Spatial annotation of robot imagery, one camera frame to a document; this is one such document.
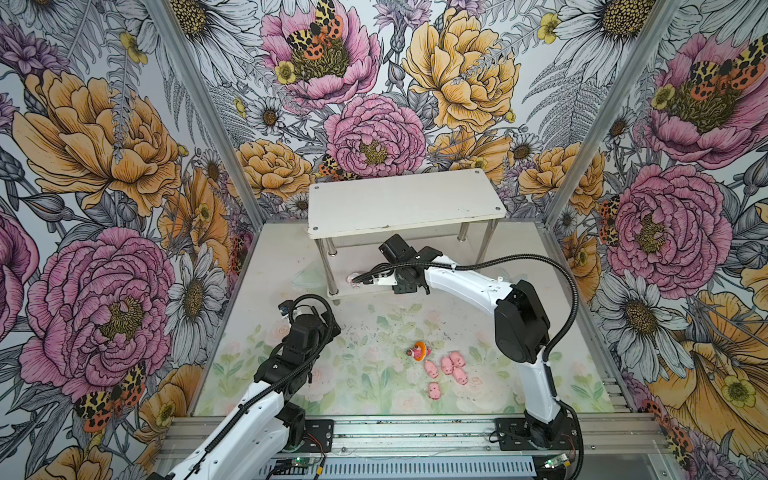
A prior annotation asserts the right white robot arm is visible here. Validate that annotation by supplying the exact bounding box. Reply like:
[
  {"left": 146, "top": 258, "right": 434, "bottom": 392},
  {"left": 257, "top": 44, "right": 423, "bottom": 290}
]
[{"left": 354, "top": 234, "right": 579, "bottom": 448}]

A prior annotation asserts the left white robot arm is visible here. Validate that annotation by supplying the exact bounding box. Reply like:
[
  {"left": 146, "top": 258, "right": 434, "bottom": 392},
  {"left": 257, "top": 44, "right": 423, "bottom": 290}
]
[{"left": 149, "top": 294, "right": 341, "bottom": 479}]

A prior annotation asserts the white two-tier shelf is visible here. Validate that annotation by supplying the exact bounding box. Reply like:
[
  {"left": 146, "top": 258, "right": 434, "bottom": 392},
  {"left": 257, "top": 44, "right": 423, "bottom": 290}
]
[{"left": 308, "top": 169, "right": 506, "bottom": 296}]

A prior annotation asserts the small pink pig toy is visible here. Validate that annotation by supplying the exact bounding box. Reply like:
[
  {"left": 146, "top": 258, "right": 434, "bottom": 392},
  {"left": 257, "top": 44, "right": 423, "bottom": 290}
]
[
  {"left": 449, "top": 351, "right": 466, "bottom": 368},
  {"left": 440, "top": 356, "right": 454, "bottom": 376},
  {"left": 452, "top": 367, "right": 469, "bottom": 386},
  {"left": 423, "top": 360, "right": 440, "bottom": 379},
  {"left": 428, "top": 382, "right": 442, "bottom": 400}
]

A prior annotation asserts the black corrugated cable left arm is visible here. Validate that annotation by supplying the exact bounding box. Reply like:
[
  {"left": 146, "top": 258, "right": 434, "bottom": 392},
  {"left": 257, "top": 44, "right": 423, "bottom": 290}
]
[{"left": 197, "top": 292, "right": 337, "bottom": 463}]

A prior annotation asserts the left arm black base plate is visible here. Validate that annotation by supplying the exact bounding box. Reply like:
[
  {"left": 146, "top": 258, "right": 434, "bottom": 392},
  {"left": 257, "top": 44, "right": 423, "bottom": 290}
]
[{"left": 284, "top": 419, "right": 335, "bottom": 453}]

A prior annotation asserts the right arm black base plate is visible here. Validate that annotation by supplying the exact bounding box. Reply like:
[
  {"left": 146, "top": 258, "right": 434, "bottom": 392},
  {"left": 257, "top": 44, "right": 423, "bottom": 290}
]
[{"left": 494, "top": 417, "right": 581, "bottom": 451}]

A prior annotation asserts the aluminium front rail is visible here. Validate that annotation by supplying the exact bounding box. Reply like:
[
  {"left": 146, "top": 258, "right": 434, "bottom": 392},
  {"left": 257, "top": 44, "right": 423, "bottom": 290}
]
[{"left": 157, "top": 413, "right": 667, "bottom": 460}]

